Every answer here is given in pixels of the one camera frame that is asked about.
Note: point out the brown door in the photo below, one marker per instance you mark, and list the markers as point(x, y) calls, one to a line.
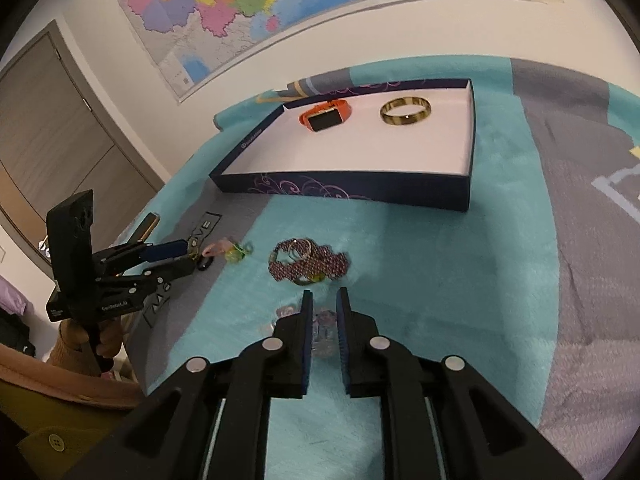
point(60, 135)

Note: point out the orange smartwatch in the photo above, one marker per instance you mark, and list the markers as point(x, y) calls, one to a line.
point(325, 116)

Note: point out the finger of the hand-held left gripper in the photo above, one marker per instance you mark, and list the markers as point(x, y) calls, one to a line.
point(165, 252)
point(162, 276)

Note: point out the person's left forearm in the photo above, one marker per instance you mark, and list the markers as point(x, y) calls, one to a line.
point(62, 361)

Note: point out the black bag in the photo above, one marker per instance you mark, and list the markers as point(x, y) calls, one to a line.
point(15, 332)

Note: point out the person's left hand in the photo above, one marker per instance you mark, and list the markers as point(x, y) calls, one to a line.
point(110, 340)

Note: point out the dark blue box tray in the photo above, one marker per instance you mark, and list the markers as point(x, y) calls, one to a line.
point(350, 155)

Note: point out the yellow green bangle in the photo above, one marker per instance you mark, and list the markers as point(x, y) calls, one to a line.
point(405, 111)

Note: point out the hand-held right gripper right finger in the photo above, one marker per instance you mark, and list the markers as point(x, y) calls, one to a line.
point(344, 345)

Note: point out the dark smartphone gold edge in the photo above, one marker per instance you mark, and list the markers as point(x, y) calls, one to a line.
point(144, 229)

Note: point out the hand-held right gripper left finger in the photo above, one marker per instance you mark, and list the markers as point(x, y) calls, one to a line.
point(305, 345)

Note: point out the yellow buttoned garment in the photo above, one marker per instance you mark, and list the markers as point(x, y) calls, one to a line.
point(50, 435)

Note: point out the purple cloth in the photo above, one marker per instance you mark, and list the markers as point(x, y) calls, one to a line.
point(11, 300)

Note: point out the teal grey printed blanket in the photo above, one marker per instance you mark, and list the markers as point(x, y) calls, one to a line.
point(450, 285)

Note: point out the colourful wall map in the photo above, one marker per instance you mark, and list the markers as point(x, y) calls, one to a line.
point(215, 10)

